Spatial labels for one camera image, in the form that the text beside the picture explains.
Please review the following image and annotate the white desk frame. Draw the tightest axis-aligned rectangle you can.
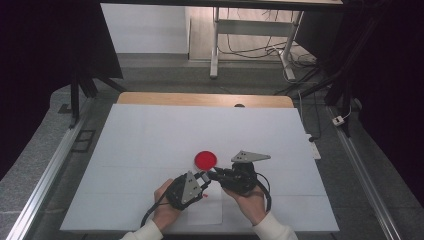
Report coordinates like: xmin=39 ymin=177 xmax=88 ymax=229
xmin=209 ymin=6 xmax=305 ymax=82

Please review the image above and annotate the person's left hand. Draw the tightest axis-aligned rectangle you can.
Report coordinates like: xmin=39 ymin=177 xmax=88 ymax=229
xmin=152 ymin=179 xmax=183 ymax=231

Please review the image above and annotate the black floor plate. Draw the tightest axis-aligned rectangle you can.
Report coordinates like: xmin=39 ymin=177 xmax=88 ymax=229
xmin=71 ymin=129 xmax=97 ymax=154

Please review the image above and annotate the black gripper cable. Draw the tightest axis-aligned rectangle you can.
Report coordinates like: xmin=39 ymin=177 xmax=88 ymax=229
xmin=254 ymin=172 xmax=273 ymax=213
xmin=139 ymin=193 xmax=174 ymax=228

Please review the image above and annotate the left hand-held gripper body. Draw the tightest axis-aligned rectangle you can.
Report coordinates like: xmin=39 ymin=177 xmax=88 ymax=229
xmin=165 ymin=170 xmax=205 ymax=211

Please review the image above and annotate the round red ink dish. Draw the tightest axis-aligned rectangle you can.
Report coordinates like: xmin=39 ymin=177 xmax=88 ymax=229
xmin=194 ymin=150 xmax=218 ymax=171

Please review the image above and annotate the white power strip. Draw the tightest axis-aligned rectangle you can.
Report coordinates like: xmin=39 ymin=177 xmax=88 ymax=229
xmin=305 ymin=133 xmax=322 ymax=161

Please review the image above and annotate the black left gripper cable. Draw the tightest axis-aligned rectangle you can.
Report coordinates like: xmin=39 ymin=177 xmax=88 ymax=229
xmin=139 ymin=193 xmax=174 ymax=228

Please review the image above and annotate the white paper sheet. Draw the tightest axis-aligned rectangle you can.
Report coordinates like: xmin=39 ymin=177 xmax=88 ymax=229
xmin=187 ymin=176 xmax=224 ymax=226

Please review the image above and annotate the person's right hand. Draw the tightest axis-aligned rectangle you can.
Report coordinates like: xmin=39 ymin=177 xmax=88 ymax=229
xmin=222 ymin=186 xmax=268 ymax=226

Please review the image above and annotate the black curtain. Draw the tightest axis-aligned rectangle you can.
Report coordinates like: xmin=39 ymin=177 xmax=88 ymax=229
xmin=294 ymin=0 xmax=424 ymax=208
xmin=0 ymin=0 xmax=124 ymax=181

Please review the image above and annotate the wooden table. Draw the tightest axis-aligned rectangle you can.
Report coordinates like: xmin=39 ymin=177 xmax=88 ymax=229
xmin=116 ymin=91 xmax=295 ymax=109

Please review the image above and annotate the aluminium rail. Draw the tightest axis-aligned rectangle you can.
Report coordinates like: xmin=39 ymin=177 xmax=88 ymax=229
xmin=6 ymin=96 xmax=95 ymax=240
xmin=326 ymin=106 xmax=403 ymax=240

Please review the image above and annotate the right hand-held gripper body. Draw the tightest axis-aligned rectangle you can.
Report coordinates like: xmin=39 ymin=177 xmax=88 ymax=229
xmin=219 ymin=150 xmax=272 ymax=196

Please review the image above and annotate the black metal stand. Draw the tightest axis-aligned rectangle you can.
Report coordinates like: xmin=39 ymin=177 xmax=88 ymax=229
xmin=68 ymin=63 xmax=128 ymax=130
xmin=274 ymin=13 xmax=379 ymax=138

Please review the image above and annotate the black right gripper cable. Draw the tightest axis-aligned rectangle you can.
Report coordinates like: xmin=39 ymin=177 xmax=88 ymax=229
xmin=254 ymin=172 xmax=273 ymax=213

